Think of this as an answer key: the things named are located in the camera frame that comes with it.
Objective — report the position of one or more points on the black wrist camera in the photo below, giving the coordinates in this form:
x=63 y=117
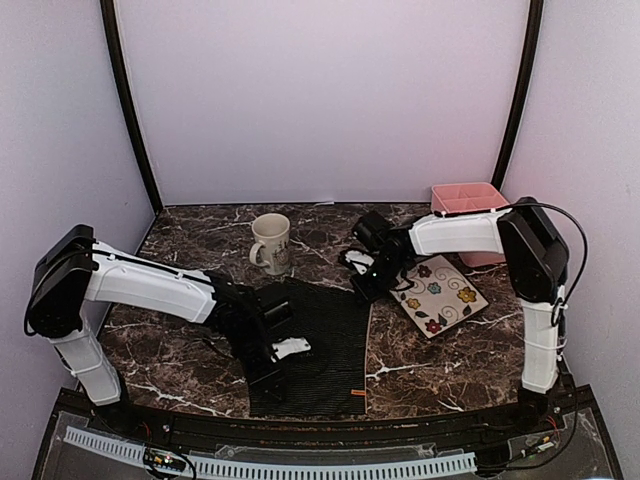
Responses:
x=371 y=230
x=274 y=303

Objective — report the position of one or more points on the white slotted cable duct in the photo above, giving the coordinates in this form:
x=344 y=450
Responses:
x=262 y=464

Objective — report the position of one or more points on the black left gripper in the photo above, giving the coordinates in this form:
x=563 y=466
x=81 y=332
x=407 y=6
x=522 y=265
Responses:
x=256 y=376

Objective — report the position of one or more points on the left circuit board with wires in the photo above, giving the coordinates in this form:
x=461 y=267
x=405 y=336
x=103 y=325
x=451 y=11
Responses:
x=163 y=463

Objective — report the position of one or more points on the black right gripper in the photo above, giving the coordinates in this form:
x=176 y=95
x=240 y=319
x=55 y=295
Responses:
x=369 y=293

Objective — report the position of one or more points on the black left frame post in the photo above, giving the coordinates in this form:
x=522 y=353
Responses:
x=126 y=100

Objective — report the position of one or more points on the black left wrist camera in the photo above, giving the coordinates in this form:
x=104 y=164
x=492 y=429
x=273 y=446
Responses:
x=274 y=303

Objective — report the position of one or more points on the black striped underwear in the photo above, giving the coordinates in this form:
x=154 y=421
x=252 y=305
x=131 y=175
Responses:
x=328 y=379

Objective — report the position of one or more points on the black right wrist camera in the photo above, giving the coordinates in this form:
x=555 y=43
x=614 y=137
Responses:
x=371 y=230

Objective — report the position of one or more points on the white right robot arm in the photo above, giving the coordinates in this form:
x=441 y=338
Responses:
x=536 y=255

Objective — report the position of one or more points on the circuit board with wires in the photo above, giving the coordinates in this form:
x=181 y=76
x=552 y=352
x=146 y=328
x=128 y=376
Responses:
x=531 y=445
x=163 y=463

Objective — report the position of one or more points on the black table edge rail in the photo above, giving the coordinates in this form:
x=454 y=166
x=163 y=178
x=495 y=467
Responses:
x=484 y=428

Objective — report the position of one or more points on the black frame post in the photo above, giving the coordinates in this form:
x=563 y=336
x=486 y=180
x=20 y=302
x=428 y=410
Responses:
x=518 y=103
x=126 y=100

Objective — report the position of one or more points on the pink divided organizer tray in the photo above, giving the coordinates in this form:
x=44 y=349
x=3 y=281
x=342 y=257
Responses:
x=467 y=197

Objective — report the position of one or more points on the floral patterned square coaster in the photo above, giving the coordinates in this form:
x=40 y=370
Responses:
x=437 y=297

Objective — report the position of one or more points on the black right frame post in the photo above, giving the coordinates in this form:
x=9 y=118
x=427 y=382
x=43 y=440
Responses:
x=518 y=103

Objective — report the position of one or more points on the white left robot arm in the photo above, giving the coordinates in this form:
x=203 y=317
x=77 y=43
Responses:
x=81 y=269

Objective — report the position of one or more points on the cream ceramic mug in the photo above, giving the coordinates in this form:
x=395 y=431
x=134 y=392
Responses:
x=270 y=250

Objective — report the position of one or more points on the right circuit board with wires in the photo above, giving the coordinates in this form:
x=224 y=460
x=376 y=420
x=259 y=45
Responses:
x=531 y=445

